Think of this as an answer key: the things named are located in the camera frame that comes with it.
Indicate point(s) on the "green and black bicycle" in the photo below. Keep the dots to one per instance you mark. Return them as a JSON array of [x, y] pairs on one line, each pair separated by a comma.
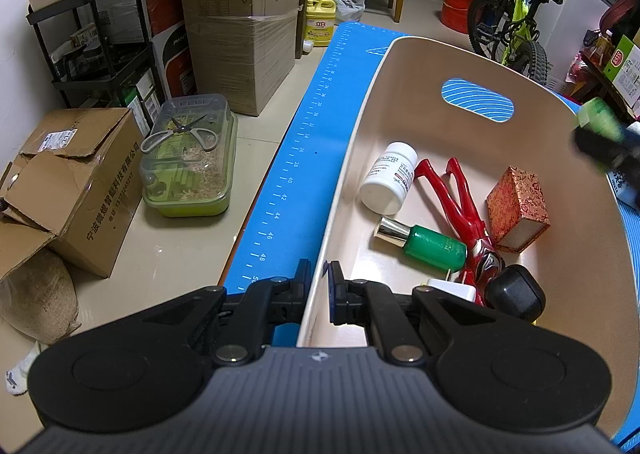
[[520, 33]]

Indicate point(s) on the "red figure toy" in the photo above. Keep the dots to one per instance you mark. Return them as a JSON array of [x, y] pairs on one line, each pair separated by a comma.
[[467, 219]]

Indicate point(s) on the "green hamster cage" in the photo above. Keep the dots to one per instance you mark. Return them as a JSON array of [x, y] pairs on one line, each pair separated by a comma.
[[195, 184]]

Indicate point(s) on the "beige plastic bin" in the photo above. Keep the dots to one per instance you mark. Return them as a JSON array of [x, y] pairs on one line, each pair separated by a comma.
[[565, 284]]

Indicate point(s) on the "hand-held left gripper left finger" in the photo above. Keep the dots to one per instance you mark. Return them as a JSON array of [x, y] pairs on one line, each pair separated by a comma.
[[300, 284]]

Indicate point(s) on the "red and white carton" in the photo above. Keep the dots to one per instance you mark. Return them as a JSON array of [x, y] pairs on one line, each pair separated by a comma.
[[172, 48]]

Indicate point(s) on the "green block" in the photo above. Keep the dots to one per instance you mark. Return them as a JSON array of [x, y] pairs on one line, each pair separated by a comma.
[[600, 116]]

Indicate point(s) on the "white pill bottle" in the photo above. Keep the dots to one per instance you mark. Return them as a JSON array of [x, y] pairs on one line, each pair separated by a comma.
[[387, 181]]

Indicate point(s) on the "white charger plug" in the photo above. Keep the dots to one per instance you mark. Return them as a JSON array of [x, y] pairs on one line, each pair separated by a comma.
[[452, 290]]

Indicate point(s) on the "red bucket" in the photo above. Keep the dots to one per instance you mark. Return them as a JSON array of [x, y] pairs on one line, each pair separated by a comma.
[[455, 8]]

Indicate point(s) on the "white patterned box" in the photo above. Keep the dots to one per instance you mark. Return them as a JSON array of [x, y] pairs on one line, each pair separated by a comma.
[[625, 186]]

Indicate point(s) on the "white chest freezer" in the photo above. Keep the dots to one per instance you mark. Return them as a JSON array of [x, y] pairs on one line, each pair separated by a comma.
[[575, 8]]

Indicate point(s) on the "yellow detergent jug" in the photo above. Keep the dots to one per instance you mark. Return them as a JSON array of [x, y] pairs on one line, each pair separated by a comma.
[[320, 21]]

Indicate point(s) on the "blue ruled mat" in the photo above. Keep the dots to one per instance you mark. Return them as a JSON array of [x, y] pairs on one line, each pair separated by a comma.
[[300, 133]]

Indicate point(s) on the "open cardboard box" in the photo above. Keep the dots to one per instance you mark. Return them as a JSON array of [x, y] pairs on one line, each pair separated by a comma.
[[85, 194]]

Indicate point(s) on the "tan sack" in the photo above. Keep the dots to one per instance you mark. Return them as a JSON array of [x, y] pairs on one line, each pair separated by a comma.
[[35, 299]]

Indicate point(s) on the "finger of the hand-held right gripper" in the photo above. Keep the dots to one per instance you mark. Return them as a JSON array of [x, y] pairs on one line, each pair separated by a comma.
[[605, 148]]

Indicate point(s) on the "white sock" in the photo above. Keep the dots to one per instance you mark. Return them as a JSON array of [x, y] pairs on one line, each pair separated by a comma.
[[22, 371]]

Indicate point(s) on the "grey scissors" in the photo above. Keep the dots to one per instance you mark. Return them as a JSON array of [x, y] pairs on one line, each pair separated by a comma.
[[177, 131]]

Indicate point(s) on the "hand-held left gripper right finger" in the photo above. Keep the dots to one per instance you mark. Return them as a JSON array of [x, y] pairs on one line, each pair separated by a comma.
[[334, 294]]

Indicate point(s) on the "green bottle with gold cap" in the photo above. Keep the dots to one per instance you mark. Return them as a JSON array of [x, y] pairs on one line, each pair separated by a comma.
[[435, 249]]

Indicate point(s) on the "black earbud case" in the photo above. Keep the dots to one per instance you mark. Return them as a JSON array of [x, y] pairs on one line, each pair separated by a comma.
[[515, 291]]

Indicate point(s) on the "black utility cart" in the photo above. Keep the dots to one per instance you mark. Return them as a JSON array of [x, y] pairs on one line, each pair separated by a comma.
[[107, 58]]

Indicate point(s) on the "red patterned gift box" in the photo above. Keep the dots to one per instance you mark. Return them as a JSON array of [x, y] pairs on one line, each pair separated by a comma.
[[517, 206]]

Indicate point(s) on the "large taped cardboard box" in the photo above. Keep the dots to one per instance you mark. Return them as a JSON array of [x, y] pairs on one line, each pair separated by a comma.
[[240, 63]]

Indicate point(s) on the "green snack box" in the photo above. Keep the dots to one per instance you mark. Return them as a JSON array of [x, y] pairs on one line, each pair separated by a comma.
[[625, 68]]

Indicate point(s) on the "clear plastic bag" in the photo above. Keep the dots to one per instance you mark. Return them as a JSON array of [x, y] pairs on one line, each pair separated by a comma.
[[350, 1]]

